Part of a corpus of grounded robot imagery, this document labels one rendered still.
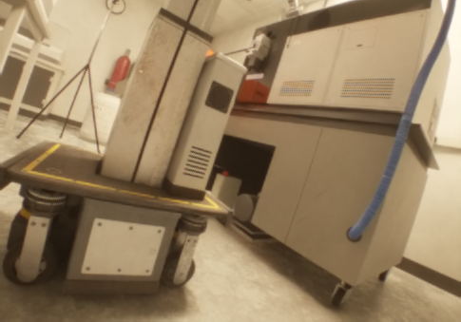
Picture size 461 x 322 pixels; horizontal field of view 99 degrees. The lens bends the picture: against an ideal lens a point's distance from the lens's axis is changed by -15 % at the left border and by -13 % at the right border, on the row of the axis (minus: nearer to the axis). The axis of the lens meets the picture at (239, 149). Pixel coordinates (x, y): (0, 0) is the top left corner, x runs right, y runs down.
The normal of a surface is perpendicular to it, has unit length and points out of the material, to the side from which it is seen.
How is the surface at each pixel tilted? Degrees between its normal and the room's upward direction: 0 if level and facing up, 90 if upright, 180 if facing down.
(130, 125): 90
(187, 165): 90
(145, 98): 90
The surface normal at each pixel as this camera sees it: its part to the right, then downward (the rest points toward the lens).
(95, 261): 0.53, 0.15
